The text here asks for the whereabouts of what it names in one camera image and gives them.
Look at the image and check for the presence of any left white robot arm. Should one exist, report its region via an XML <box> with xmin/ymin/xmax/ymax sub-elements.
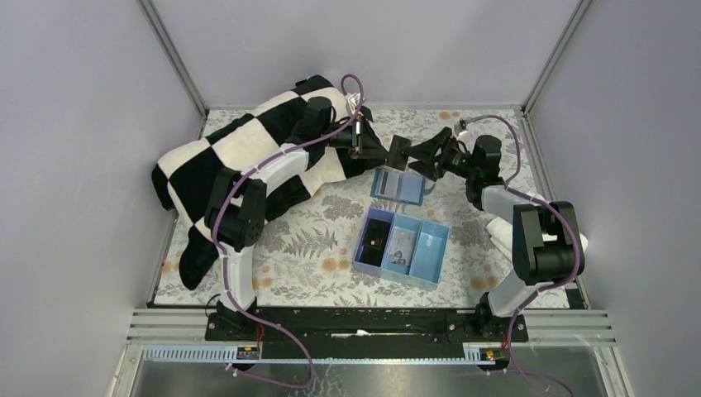
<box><xmin>203</xmin><ymin>93</ymin><xmax>388</xmax><ymax>330</ymax></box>

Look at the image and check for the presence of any purple open box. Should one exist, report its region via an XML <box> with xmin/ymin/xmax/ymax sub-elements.
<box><xmin>353</xmin><ymin>208</ymin><xmax>395</xmax><ymax>277</ymax></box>

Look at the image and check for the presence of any floral patterned table mat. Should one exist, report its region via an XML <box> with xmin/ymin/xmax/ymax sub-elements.
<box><xmin>153</xmin><ymin>108</ymin><xmax>570</xmax><ymax>309</ymax></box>

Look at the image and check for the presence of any white folded towel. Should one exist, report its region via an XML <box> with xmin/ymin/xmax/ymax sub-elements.
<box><xmin>486</xmin><ymin>216</ymin><xmax>589</xmax><ymax>261</ymax></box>

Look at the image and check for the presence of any purple cable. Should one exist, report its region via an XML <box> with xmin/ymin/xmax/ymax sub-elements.
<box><xmin>460</xmin><ymin>113</ymin><xmax>584</xmax><ymax>395</ymax></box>
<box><xmin>210</xmin><ymin>74</ymin><xmax>367</xmax><ymax>390</ymax></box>

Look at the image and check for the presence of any light blue middle box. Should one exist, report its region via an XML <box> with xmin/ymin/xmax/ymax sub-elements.
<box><xmin>380</xmin><ymin>213</ymin><xmax>422</xmax><ymax>284</ymax></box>

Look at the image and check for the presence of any light blue box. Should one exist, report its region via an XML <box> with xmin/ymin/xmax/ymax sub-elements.
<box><xmin>380</xmin><ymin>213</ymin><xmax>422</xmax><ymax>284</ymax></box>
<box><xmin>408</xmin><ymin>220</ymin><xmax>451</xmax><ymax>290</ymax></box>

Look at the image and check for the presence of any black white checkered blanket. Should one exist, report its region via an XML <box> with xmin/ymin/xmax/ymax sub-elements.
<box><xmin>151</xmin><ymin>75</ymin><xmax>383</xmax><ymax>290</ymax></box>

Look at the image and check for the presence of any black card in box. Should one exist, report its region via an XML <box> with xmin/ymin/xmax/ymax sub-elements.
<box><xmin>360</xmin><ymin>219</ymin><xmax>390</xmax><ymax>266</ymax></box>

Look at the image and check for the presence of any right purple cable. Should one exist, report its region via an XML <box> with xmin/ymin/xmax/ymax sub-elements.
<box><xmin>460</xmin><ymin>113</ymin><xmax>584</xmax><ymax>395</ymax></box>

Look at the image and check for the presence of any aluminium frame rail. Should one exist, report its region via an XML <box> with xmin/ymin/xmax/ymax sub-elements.
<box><xmin>127</xmin><ymin>309</ymin><xmax>617</xmax><ymax>347</ymax></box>

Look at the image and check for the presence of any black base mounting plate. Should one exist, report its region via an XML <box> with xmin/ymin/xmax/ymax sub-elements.
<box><xmin>205</xmin><ymin>307</ymin><xmax>509</xmax><ymax>359</ymax></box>

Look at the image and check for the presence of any teal leather card holder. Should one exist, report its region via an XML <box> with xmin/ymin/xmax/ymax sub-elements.
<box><xmin>370</xmin><ymin>168</ymin><xmax>436</xmax><ymax>206</ymax></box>

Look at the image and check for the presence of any VIP card in box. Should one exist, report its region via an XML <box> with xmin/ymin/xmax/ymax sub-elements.
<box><xmin>389</xmin><ymin>250</ymin><xmax>412</xmax><ymax>267</ymax></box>

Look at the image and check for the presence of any light blue right box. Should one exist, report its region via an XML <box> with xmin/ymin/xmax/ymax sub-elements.
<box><xmin>408</xmin><ymin>220</ymin><xmax>451</xmax><ymax>290</ymax></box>

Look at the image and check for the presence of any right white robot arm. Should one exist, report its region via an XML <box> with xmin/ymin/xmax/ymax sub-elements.
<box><xmin>400</xmin><ymin>128</ymin><xmax>584</xmax><ymax>340</ymax></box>

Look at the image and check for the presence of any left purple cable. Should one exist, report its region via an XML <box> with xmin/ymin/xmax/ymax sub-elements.
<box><xmin>210</xmin><ymin>74</ymin><xmax>367</xmax><ymax>390</ymax></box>

